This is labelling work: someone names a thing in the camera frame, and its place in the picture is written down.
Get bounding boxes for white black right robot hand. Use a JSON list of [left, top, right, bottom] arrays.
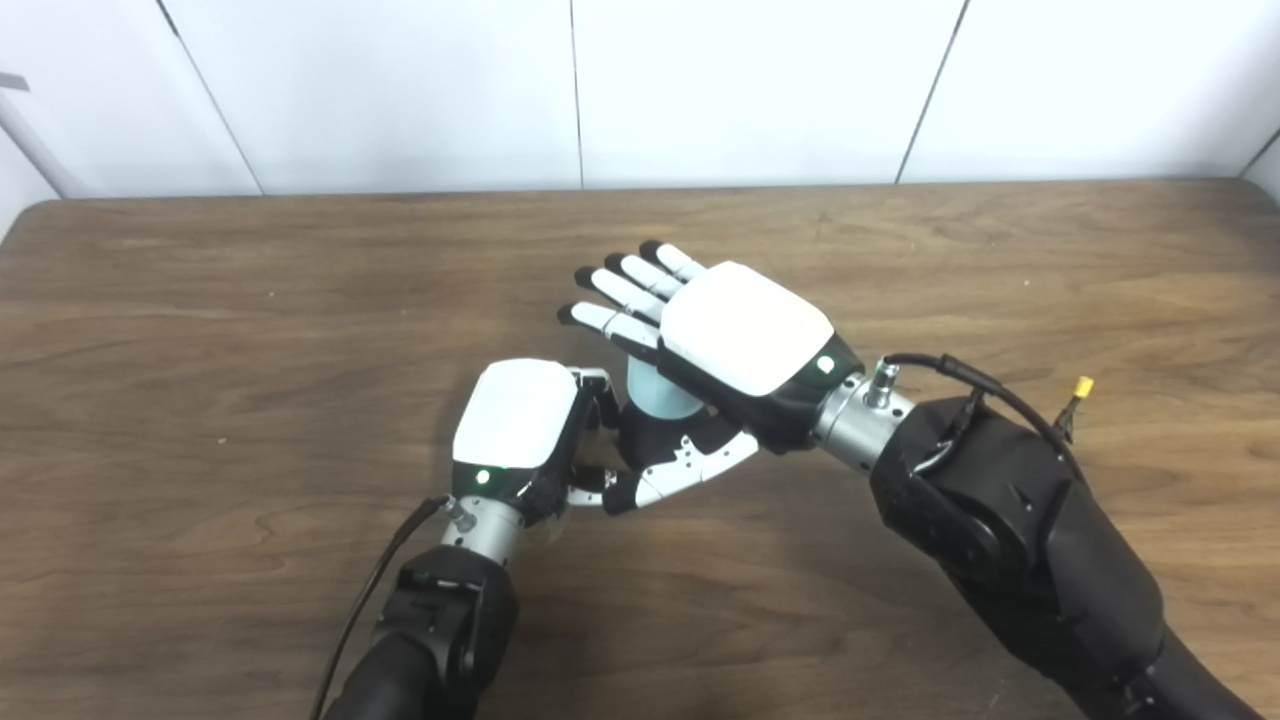
[[557, 240, 866, 516]]

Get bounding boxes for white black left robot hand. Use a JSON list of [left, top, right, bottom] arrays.
[[450, 358, 621, 526]]

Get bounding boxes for light blue cup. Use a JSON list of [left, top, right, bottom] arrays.
[[626, 357, 706, 419]]

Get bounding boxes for black funnel-shaped nozzle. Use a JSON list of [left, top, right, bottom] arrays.
[[615, 400, 741, 511]]

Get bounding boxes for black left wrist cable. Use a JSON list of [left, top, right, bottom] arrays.
[[310, 495, 476, 720]]

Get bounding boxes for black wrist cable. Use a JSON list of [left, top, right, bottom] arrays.
[[865, 352, 1086, 481], [310, 495, 476, 720]]

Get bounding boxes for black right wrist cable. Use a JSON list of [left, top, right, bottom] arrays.
[[865, 352, 1086, 481]]

